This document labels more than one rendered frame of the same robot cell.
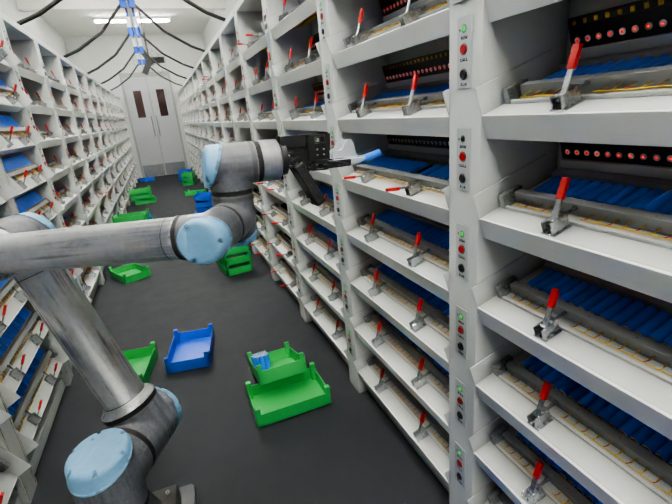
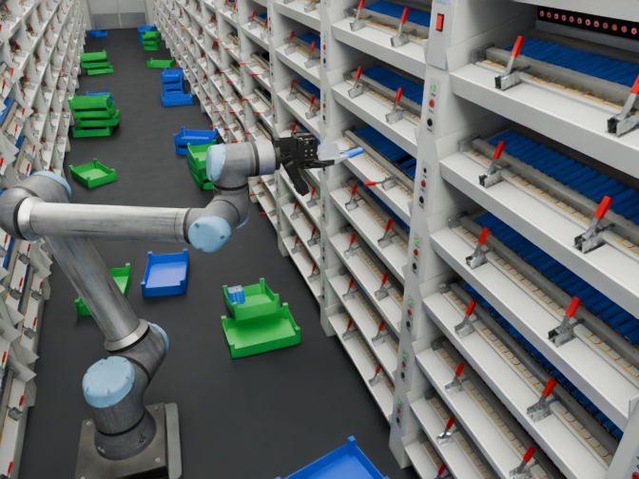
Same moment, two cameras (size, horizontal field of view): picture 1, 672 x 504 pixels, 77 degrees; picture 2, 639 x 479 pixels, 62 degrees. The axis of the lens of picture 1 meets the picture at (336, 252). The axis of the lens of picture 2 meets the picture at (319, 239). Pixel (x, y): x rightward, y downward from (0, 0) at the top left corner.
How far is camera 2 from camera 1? 0.53 m
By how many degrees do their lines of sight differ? 11
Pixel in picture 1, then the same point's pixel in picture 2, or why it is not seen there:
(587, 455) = (477, 417)
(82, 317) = (92, 265)
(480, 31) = (444, 98)
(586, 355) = (483, 353)
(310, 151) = (300, 154)
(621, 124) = (512, 217)
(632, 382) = (502, 377)
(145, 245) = (162, 232)
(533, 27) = not seen: hidden behind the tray
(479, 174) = (433, 202)
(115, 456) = (123, 379)
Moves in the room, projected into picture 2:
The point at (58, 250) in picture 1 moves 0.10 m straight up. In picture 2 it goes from (90, 226) to (82, 189)
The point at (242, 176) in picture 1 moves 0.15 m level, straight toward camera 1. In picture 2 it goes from (241, 175) to (244, 201)
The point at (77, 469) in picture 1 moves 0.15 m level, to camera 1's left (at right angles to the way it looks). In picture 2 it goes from (93, 387) to (43, 386)
